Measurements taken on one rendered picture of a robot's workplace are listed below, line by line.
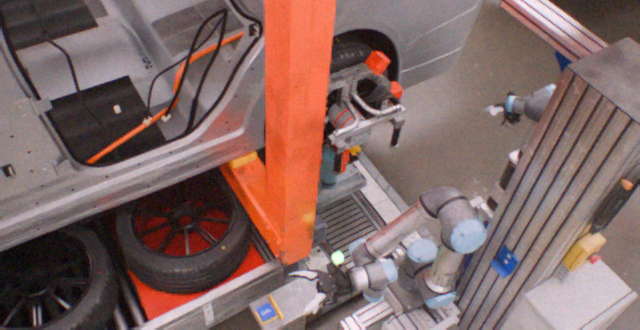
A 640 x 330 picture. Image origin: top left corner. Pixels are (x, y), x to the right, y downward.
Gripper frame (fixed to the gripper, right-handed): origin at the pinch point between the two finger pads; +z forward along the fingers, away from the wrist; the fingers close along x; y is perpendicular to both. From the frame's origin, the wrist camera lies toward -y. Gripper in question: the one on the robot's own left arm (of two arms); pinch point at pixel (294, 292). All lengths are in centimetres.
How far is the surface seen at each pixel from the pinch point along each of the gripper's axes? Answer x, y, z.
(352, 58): 113, -6, -62
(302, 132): 46, -26, -17
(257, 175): 99, 43, -10
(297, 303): 43, 74, -13
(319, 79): 45, -49, -22
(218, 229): 106, 83, 12
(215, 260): 71, 65, 19
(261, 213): 77, 46, -6
